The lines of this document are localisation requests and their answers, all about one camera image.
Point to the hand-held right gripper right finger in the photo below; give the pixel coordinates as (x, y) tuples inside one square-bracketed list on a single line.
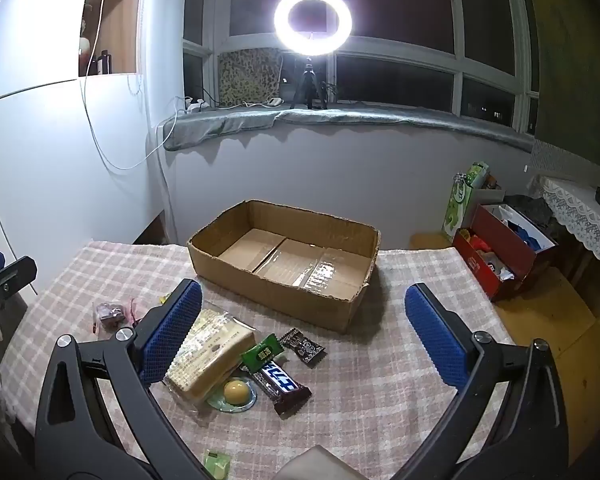
[(437, 332)]

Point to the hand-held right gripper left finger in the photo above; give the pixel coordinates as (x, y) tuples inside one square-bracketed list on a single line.
[(172, 332)]

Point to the clear-wrapped sandwich packet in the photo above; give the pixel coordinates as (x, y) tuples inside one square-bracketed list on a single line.
[(215, 355)]

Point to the red candy packet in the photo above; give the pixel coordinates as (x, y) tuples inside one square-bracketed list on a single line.
[(111, 314)]

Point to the yellow ball snack packet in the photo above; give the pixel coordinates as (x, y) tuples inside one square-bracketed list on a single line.
[(235, 391)]

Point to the dark chocolate bar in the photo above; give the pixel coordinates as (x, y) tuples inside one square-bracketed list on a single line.
[(282, 387)]

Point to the black patterned snack packet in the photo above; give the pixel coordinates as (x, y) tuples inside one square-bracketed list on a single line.
[(304, 347)]

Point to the pale green candy packet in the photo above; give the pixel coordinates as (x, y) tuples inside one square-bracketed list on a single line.
[(215, 465)]

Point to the pink plaid tablecloth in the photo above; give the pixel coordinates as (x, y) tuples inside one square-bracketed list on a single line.
[(380, 385)]

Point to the red cardboard box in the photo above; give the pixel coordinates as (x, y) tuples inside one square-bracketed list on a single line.
[(485, 265)]

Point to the green carton box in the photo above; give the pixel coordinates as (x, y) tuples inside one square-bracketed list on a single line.
[(455, 210)]

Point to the lace covered side table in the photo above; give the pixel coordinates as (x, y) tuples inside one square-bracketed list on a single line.
[(580, 210)]

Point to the grey windowsill blanket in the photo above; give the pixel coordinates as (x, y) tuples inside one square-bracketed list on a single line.
[(220, 125)]

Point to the white power strip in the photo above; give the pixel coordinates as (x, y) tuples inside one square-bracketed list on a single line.
[(196, 106)]

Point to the dark bottle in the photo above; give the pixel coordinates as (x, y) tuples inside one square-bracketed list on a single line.
[(104, 62)]

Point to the white charger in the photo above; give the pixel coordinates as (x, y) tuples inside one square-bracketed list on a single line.
[(275, 102)]

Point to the leopard print cushion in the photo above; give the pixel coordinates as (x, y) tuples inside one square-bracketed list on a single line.
[(247, 77)]

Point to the black tripod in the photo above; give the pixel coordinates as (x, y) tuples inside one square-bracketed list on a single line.
[(307, 77)]

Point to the wooden wall shelf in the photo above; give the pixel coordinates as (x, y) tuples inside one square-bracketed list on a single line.
[(122, 25)]

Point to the white window frame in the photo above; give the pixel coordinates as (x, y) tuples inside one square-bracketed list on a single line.
[(395, 56)]

